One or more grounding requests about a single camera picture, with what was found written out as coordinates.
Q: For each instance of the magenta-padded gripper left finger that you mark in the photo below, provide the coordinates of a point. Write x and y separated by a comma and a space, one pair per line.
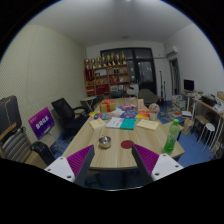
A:
61, 166

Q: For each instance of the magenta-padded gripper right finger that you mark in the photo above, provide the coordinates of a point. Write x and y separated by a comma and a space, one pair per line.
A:
165, 166

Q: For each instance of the green tea drink bottle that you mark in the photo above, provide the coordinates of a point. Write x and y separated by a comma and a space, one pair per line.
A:
171, 138

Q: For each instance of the flat round red coaster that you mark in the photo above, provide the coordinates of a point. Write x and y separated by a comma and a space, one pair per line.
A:
127, 144

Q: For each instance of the brown paper bag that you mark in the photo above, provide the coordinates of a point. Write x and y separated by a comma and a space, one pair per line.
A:
187, 127

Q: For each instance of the pale yellow book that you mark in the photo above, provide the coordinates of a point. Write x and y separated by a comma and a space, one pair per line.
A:
147, 124

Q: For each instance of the purple sign board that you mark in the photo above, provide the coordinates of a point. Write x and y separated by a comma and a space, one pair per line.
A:
41, 122

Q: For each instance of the stainless steel cup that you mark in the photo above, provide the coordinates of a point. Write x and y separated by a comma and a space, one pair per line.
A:
104, 142

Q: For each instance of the black office chair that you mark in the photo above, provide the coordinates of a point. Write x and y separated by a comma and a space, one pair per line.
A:
65, 113

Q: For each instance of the orange book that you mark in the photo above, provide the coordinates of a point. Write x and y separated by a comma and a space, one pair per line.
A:
142, 115

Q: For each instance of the teal book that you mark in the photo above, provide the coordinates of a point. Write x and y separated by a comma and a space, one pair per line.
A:
128, 124

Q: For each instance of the cream book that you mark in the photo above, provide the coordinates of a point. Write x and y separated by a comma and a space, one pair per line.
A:
97, 123

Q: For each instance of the potted pink flower plant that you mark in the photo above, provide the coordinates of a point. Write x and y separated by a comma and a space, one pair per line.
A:
154, 109

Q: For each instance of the white round stool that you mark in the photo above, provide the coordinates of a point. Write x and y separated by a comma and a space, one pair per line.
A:
209, 128

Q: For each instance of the brown wooden stool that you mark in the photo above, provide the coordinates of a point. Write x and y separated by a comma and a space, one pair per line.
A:
201, 120

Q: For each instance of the blue book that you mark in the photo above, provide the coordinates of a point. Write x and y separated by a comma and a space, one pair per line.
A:
129, 114

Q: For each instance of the pile of books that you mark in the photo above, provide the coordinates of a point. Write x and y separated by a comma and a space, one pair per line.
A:
178, 104

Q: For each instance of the colourful blue booklet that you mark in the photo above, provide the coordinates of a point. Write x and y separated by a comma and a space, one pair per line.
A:
103, 116

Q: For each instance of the upright white card sign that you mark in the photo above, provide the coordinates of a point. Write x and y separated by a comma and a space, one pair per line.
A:
140, 104

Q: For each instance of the white book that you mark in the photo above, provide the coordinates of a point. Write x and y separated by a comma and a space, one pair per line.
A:
115, 122

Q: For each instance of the pink box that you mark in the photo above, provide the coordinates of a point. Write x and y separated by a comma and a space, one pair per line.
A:
128, 107

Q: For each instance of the brown chair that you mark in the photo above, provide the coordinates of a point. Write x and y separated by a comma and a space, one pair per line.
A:
148, 96

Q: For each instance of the small white table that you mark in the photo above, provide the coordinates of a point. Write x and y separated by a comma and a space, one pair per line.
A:
88, 99

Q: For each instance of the long wooden side desk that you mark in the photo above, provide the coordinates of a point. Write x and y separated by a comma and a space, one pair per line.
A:
208, 107

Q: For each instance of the yellow gift box red ribbon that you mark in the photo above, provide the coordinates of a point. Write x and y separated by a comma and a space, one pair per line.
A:
107, 106

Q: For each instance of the black computer monitor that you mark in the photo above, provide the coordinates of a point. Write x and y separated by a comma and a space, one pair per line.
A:
189, 85

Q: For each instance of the black framed glass door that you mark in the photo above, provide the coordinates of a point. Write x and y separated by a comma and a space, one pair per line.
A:
145, 71

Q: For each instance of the wooden shelf unit with trophies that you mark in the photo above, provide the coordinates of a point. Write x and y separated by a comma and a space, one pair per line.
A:
106, 80

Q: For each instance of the white wall air conditioner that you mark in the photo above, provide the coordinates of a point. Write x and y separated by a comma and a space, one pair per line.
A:
172, 51

